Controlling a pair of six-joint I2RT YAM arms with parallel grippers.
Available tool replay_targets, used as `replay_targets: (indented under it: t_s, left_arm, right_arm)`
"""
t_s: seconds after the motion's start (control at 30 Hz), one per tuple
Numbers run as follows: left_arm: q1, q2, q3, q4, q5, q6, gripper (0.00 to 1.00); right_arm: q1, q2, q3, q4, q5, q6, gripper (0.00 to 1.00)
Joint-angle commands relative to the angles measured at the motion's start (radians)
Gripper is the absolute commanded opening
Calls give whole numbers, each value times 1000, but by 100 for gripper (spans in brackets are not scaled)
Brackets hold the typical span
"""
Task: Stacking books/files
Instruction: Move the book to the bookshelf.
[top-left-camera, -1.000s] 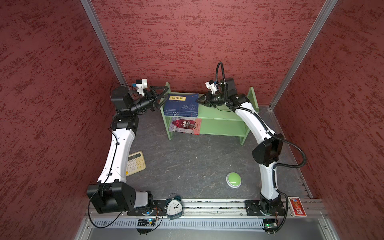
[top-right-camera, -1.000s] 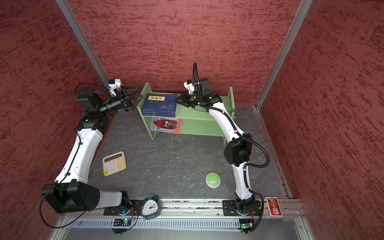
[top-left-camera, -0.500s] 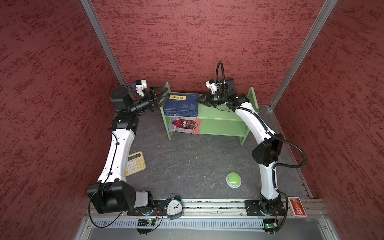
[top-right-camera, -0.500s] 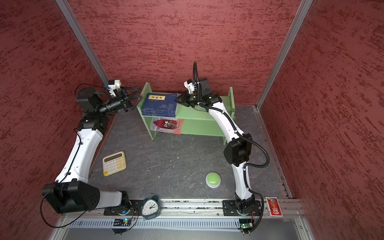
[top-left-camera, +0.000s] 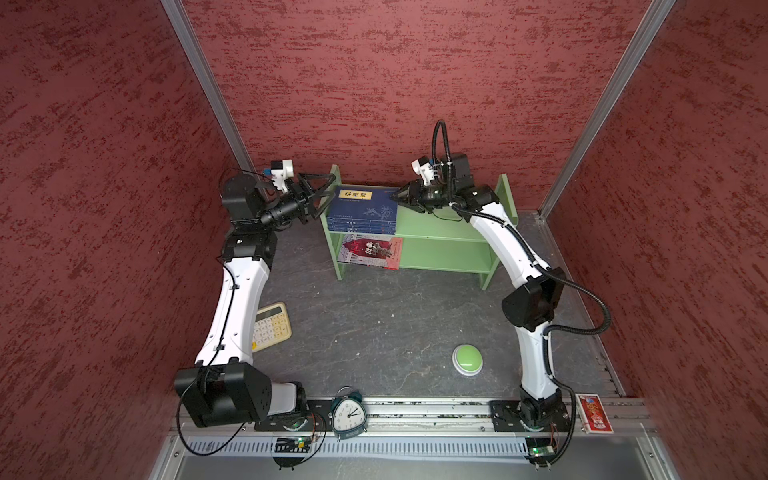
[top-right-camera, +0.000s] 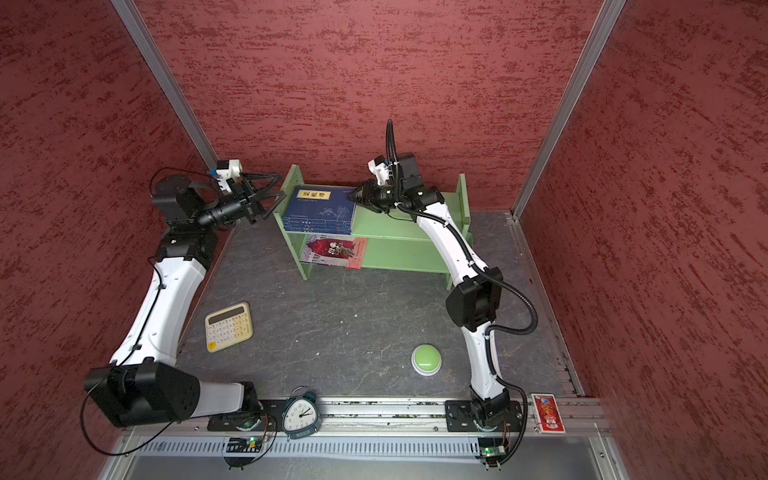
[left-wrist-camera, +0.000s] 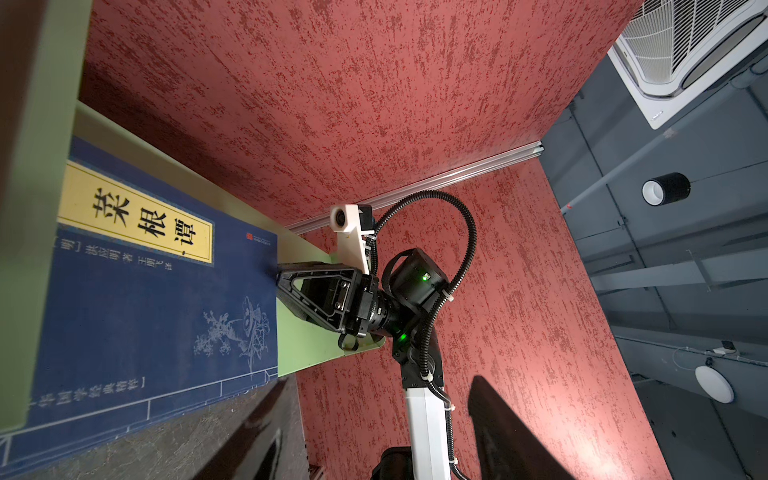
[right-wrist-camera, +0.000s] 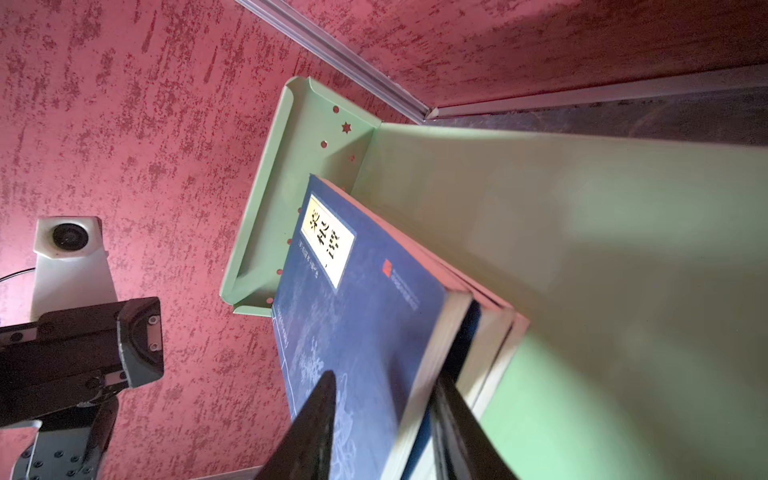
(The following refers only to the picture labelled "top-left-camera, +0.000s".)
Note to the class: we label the left aluminium corner post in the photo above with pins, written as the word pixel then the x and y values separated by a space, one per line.
pixel 187 37

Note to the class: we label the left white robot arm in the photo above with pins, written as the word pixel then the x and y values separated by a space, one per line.
pixel 223 387

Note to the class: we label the aluminium corner post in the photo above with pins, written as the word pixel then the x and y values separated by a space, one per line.
pixel 187 37
pixel 641 40

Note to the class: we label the green push button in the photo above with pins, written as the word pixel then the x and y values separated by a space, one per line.
pixel 467 360

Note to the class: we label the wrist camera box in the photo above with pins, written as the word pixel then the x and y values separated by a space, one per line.
pixel 457 171
pixel 247 195

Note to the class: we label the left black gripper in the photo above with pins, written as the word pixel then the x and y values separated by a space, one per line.
pixel 306 198

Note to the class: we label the cream calculator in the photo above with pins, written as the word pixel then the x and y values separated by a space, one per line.
pixel 271 327

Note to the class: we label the green wooden shelf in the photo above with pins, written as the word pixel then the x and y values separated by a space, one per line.
pixel 430 243

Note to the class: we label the right aluminium corner post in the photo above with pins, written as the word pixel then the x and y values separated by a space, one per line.
pixel 641 40

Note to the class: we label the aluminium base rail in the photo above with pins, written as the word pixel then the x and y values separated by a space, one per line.
pixel 424 438

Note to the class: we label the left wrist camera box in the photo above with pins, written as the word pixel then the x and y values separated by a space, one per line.
pixel 247 195

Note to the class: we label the left circuit board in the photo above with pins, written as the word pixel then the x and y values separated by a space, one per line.
pixel 290 452

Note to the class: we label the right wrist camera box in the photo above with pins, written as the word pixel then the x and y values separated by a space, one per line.
pixel 457 171

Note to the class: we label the blue book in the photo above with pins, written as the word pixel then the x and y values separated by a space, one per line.
pixel 364 226
pixel 363 203

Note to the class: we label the circuit board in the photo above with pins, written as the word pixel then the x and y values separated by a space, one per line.
pixel 290 452
pixel 540 452

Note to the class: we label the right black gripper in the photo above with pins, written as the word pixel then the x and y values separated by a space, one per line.
pixel 411 198

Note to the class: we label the teal alarm clock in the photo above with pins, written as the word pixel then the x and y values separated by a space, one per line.
pixel 348 414

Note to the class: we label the right circuit board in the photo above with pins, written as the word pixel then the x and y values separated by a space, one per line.
pixel 540 452

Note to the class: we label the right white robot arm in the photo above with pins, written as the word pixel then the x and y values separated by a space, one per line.
pixel 537 288

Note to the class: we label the pink illustrated book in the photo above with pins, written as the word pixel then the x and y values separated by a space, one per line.
pixel 371 250

